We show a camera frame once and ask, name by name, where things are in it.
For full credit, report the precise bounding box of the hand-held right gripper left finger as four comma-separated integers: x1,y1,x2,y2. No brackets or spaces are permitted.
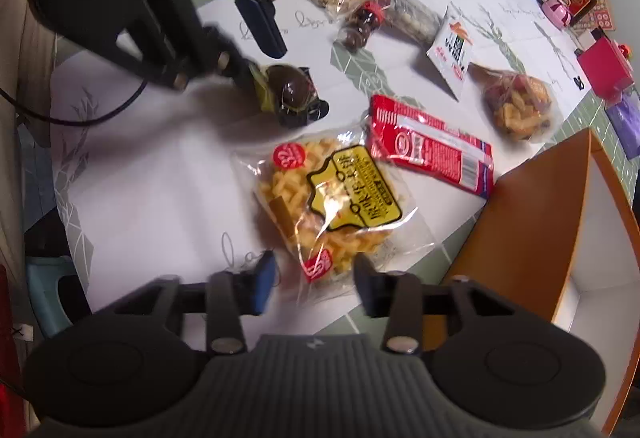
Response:
92,250,278,355

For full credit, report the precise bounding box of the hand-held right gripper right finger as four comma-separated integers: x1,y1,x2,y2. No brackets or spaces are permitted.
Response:
352,252,556,354

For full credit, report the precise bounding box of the chocolate egg snack packet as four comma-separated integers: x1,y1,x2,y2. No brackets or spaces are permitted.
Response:
247,62,331,129

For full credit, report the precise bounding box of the yellow noodle snack packet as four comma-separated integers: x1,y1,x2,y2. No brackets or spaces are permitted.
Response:
232,130,436,303

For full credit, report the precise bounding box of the red cracker packet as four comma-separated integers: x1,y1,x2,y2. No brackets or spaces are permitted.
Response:
365,94,497,201

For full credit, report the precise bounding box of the clear packet of round sweets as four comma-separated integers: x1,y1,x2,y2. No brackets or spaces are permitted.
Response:
380,0,443,46

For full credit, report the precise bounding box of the orange cardboard box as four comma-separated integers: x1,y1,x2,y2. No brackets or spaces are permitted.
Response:
440,128,640,436

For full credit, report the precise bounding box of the clear packet of fried snacks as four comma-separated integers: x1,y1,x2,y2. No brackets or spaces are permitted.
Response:
470,62,558,143

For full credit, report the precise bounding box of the chocolate balls packet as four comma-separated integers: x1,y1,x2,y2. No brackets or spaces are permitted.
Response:
336,0,393,54

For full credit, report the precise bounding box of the white printed table runner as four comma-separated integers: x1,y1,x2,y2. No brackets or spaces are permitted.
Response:
50,0,601,323

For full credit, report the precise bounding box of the white sachet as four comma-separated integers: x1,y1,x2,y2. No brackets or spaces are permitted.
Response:
426,2,476,102

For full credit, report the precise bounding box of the blue stool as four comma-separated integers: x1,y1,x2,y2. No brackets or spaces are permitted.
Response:
25,255,93,339

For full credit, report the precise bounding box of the red cloth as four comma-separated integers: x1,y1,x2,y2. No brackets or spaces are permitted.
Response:
0,263,26,438

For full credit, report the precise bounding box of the pink round container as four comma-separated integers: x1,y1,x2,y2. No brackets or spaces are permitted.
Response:
542,0,572,29

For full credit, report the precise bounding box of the purple tissue packet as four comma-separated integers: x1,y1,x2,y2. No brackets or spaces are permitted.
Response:
605,90,640,161

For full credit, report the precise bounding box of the pink box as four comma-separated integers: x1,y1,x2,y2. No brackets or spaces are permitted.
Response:
576,38,636,99

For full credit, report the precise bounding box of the black cable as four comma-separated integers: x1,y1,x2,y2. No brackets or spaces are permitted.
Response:
0,78,151,126

